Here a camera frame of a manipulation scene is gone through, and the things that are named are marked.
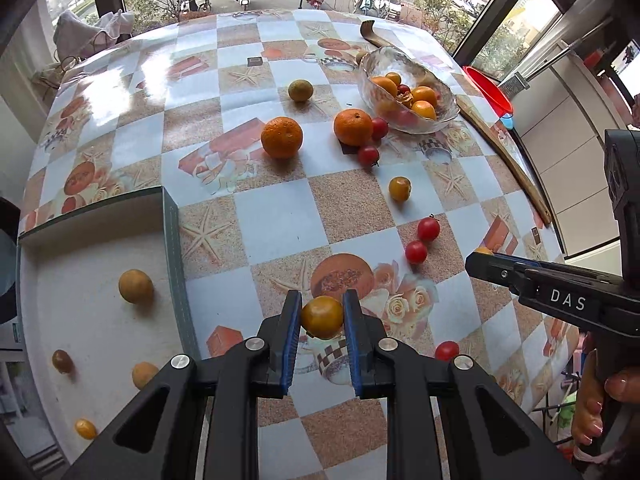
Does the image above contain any yellow-orange cherry tomato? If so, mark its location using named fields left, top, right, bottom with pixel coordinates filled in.
left=300, top=296, right=344, bottom=340

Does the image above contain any large orange mandarin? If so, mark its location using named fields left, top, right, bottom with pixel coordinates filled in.
left=260, top=117, right=303, bottom=159

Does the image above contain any person's hand with pink nails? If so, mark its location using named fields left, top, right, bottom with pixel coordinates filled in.
left=572, top=349, right=640, bottom=445

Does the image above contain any tan longan fruit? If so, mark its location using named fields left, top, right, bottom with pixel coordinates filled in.
left=118, top=269, right=154, bottom=304
left=131, top=362, right=158, bottom=390

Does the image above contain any yellow cherry tomato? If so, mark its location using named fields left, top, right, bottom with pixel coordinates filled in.
left=74, top=418, right=98, bottom=440

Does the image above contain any brown dark cherry tomato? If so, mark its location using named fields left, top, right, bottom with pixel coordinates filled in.
left=51, top=349, right=75, bottom=374

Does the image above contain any white shallow tray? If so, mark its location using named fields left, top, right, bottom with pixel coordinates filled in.
left=16, top=186, right=201, bottom=463

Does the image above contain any red cherry tomato lower pair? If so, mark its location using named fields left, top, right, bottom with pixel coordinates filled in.
left=405, top=240, right=427, bottom=266

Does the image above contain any red cherry tomato pair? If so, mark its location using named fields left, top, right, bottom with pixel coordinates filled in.
left=416, top=216, right=440, bottom=244
left=405, top=240, right=427, bottom=266

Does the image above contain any red cherry tomato upper pair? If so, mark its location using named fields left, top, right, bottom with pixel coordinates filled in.
left=416, top=216, right=440, bottom=244

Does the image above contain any red plastic basin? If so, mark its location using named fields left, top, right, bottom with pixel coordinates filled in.
left=462, top=66, right=513, bottom=118

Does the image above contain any red cherry tomato front mandarin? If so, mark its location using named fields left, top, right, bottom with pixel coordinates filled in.
left=357, top=145, right=380, bottom=168

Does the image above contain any red cherry tomato by mandarin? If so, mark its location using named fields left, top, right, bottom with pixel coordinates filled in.
left=372, top=117, right=390, bottom=142

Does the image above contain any clear glass fruit bowl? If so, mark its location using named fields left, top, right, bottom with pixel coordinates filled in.
left=358, top=47, right=459, bottom=136

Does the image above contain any green-yellow small fruit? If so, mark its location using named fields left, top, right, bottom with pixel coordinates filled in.
left=288, top=79, right=314, bottom=103

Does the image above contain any white cloth on rack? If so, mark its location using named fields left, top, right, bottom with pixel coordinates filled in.
left=53, top=10, right=134, bottom=61

